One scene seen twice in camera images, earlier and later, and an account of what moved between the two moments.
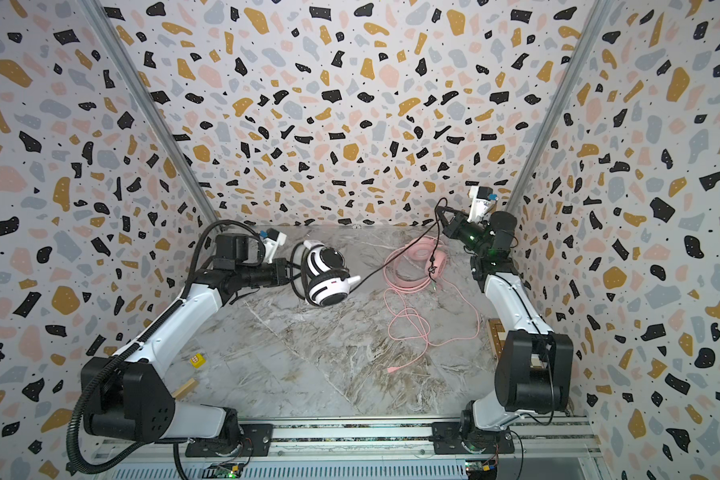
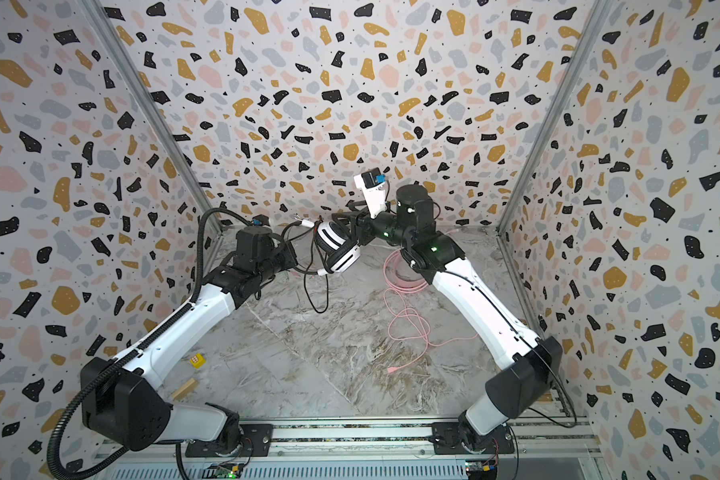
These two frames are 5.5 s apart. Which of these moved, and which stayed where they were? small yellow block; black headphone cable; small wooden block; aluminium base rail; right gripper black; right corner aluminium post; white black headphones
Moved: right gripper black; white black headphones; black headphone cable
Stayed: small yellow block; right corner aluminium post; aluminium base rail; small wooden block
